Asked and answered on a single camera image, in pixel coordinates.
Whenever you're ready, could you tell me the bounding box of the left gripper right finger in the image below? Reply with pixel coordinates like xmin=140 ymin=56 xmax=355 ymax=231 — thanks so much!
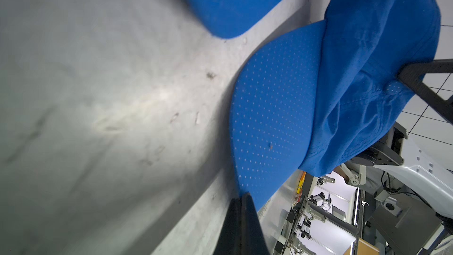
xmin=243 ymin=193 xmax=270 ymax=255

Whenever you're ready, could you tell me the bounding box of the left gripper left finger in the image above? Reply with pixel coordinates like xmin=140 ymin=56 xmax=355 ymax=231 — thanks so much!
xmin=213 ymin=197 xmax=244 ymax=255

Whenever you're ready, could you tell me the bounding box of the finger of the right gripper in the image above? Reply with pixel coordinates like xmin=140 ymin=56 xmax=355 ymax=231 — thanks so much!
xmin=396 ymin=58 xmax=453 ymax=125

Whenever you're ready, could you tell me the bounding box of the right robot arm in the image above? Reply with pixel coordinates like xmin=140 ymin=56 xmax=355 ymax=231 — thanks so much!
xmin=351 ymin=59 xmax=453 ymax=233

